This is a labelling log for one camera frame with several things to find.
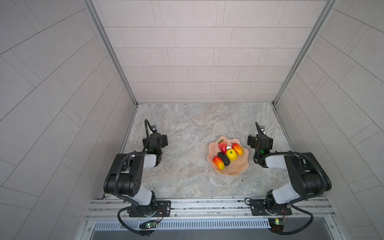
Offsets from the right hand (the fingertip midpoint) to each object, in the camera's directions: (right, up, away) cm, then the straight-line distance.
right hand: (258, 135), depth 95 cm
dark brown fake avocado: (-23, -13, -11) cm, 28 cm away
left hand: (-64, +1, 0) cm, 64 cm away
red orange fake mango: (-15, -7, -10) cm, 19 cm away
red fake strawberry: (-24, -6, -8) cm, 26 cm away
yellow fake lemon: (-19, -10, -11) cm, 24 cm away
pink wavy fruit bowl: (-17, -16, -12) cm, 26 cm away
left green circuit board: (-60, -36, -29) cm, 76 cm away
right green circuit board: (-2, -38, -27) cm, 46 cm away
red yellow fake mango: (-27, -13, -14) cm, 33 cm away
